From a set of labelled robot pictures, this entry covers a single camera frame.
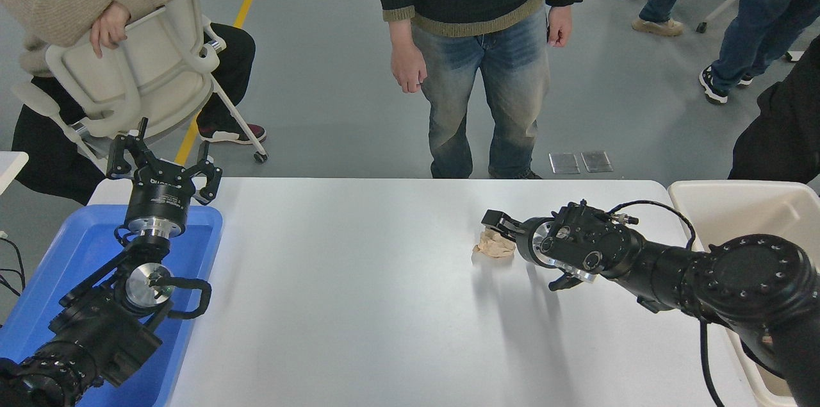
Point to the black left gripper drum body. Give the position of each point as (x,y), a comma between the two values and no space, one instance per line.
(159,199)

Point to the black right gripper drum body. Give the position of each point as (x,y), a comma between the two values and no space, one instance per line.
(526,240)

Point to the tan paper ball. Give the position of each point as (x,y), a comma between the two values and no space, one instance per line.
(493,245)

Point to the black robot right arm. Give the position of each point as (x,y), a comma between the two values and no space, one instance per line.
(705,279)

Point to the person's left hand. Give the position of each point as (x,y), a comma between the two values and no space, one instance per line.
(110,25)
(560,25)

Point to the person's right hand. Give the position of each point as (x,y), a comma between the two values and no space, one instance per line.
(408,61)

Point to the metal floor plate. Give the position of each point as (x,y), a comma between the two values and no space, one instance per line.
(564,163)
(597,161)

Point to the white plastic wheeled chair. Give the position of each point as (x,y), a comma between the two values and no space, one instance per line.
(154,67)

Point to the blue plastic tray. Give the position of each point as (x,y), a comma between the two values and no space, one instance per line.
(77,240)

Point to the small white side table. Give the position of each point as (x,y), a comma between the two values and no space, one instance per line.
(9,166)

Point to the large pale plastic bin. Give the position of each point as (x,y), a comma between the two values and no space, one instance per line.
(737,208)

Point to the person in black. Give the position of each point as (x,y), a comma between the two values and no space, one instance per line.
(781,131)

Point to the white chair base leg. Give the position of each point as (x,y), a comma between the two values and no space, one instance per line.
(793,56)

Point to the person with black white sneakers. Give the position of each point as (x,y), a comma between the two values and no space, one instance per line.
(762,9)

